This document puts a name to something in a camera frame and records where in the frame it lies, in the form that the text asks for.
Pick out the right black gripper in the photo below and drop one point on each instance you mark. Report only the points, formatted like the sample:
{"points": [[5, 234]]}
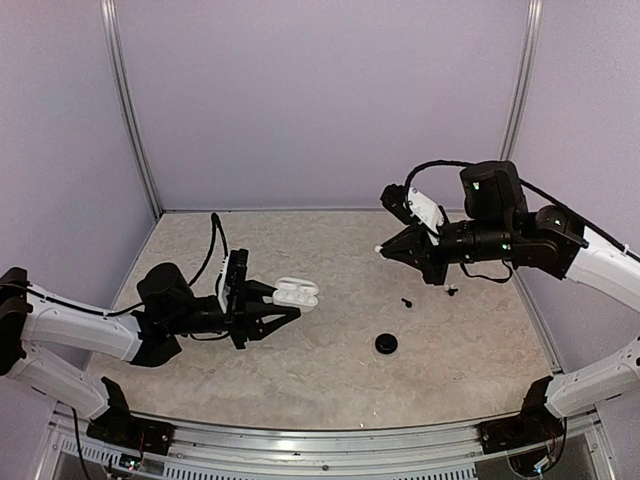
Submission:
{"points": [[412, 245]]}

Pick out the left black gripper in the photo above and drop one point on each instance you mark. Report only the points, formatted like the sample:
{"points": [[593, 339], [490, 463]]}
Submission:
{"points": [[246, 308]]}

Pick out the white earbud charging case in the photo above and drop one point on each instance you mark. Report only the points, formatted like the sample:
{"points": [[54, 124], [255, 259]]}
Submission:
{"points": [[296, 293]]}

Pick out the white earbud with black tip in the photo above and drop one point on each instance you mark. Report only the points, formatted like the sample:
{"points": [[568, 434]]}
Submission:
{"points": [[451, 290]]}

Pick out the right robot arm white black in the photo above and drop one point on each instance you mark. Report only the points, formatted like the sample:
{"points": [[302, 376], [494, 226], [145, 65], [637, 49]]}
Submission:
{"points": [[511, 221]]}

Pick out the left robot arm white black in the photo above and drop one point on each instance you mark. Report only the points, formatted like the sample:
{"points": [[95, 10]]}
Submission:
{"points": [[146, 336]]}

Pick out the black round disc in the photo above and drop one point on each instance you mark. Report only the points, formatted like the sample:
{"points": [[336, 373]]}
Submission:
{"points": [[386, 343]]}

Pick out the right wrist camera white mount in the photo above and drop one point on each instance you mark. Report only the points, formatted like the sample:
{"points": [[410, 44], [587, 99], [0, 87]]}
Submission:
{"points": [[414, 208]]}

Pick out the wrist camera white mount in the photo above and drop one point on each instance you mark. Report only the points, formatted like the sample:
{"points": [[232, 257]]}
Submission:
{"points": [[414, 208], [230, 289]]}

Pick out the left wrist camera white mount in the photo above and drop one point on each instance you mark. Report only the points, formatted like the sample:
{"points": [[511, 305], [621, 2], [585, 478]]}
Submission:
{"points": [[230, 289]]}

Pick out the front aluminium rail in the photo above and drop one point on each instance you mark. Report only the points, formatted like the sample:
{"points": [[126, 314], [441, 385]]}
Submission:
{"points": [[208, 451]]}

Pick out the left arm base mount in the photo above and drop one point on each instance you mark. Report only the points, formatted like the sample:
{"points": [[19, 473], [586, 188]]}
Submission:
{"points": [[135, 433]]}

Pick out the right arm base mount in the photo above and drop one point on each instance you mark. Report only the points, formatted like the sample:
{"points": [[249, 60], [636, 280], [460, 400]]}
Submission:
{"points": [[517, 431]]}

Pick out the left aluminium frame post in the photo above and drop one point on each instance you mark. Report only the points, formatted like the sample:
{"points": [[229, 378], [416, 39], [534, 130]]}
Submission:
{"points": [[109, 14]]}

